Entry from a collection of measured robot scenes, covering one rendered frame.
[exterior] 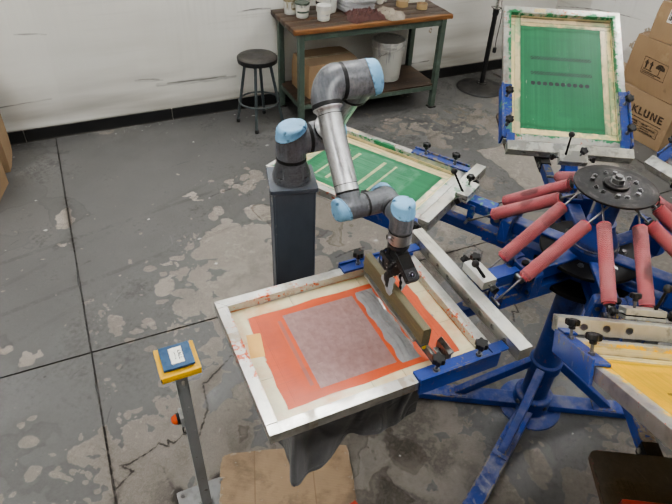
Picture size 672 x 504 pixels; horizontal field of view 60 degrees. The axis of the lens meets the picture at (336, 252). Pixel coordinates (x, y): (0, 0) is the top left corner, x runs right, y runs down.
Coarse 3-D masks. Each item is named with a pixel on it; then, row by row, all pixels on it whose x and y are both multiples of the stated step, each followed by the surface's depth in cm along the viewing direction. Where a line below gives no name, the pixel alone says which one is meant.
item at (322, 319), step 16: (368, 288) 215; (304, 304) 207; (320, 304) 207; (336, 304) 208; (352, 304) 208; (384, 304) 209; (416, 304) 209; (256, 320) 200; (272, 320) 200; (288, 320) 201; (304, 320) 201; (320, 320) 201; (336, 320) 201; (352, 320) 202; (368, 320) 202; (272, 336) 195; (304, 336) 195; (320, 336) 195; (336, 336) 196; (272, 352) 189; (288, 352) 189
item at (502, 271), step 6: (504, 264) 215; (492, 270) 212; (498, 270) 212; (504, 270) 212; (510, 270) 213; (468, 276) 209; (498, 276) 210; (504, 276) 210; (510, 276) 212; (474, 282) 207; (498, 282) 211; (504, 282) 212; (510, 282) 214
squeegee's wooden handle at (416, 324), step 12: (372, 264) 203; (372, 276) 205; (384, 288) 198; (396, 288) 193; (396, 300) 191; (408, 300) 189; (408, 312) 185; (408, 324) 187; (420, 324) 181; (420, 336) 181
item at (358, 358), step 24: (360, 336) 196; (432, 336) 197; (288, 360) 187; (312, 360) 187; (336, 360) 187; (360, 360) 188; (384, 360) 188; (288, 384) 179; (336, 384) 180; (360, 384) 180; (288, 408) 172
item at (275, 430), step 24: (288, 288) 208; (312, 288) 213; (432, 288) 211; (216, 312) 202; (456, 312) 202; (240, 336) 189; (480, 336) 193; (240, 360) 182; (384, 384) 176; (408, 384) 177; (264, 408) 168; (336, 408) 169; (360, 408) 172; (288, 432) 163
